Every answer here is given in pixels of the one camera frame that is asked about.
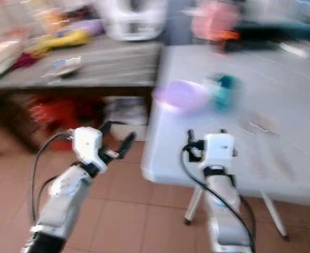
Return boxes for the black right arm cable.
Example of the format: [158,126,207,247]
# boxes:
[179,150,256,253]

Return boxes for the white storage box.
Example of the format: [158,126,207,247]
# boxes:
[105,98,150,140]

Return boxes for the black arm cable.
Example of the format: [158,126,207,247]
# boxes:
[30,129,74,225]
[179,150,256,253]

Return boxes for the grey wooden table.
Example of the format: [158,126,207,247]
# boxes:
[0,40,163,153]

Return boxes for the pink rounded object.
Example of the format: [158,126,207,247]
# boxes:
[192,1,240,43]

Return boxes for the teal plastic cup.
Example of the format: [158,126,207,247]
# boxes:
[205,74,240,112]

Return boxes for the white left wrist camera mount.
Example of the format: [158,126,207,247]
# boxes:
[73,126,104,164]

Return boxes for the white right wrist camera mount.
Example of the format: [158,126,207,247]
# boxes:
[202,133,236,167]

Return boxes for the stainless steel plate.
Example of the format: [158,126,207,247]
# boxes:
[42,55,84,79]

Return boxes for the dark flat object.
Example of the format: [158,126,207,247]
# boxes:
[226,21,310,53]

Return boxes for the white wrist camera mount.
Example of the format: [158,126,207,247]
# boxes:
[73,126,104,164]
[202,133,236,167]

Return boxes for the red plastic stool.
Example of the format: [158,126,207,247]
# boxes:
[28,95,103,151]

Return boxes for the maroon towel cloth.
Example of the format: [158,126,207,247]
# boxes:
[13,53,40,70]

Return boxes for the white folding table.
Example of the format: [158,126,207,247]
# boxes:
[142,45,310,240]

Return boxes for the light purple plastic bowl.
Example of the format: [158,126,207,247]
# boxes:
[65,20,105,36]
[152,79,209,115]

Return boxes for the yellow kitchen wipes pack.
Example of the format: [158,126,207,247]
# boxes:
[34,29,90,56]

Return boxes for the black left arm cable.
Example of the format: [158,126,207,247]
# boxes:
[30,129,74,225]

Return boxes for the white kitchen appliance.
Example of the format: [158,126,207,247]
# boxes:
[97,0,169,42]

